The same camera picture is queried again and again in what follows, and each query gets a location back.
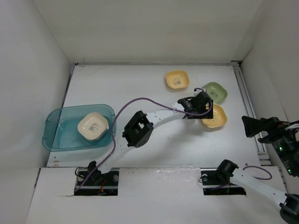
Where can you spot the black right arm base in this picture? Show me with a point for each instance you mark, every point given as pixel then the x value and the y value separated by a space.
pixel 216 181

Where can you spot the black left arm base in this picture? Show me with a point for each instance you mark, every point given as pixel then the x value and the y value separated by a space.
pixel 97 184

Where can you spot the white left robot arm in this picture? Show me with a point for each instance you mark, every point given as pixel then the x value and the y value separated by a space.
pixel 137 131

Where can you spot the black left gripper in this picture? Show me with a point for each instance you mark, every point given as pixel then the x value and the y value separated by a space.
pixel 208 115

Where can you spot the yellow panda plate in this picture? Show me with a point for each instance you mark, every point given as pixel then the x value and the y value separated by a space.
pixel 219 118
pixel 177 79

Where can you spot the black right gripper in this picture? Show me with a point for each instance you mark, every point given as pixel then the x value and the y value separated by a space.
pixel 252 125

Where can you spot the aluminium rail frame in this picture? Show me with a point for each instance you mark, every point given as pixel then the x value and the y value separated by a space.
pixel 118 83

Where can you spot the teal transparent plastic bin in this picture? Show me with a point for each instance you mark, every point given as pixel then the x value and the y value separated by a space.
pixel 61 128

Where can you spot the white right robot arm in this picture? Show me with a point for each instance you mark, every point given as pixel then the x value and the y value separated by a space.
pixel 249 209

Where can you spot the green panda plate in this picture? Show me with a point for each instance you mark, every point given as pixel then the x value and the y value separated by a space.
pixel 216 92

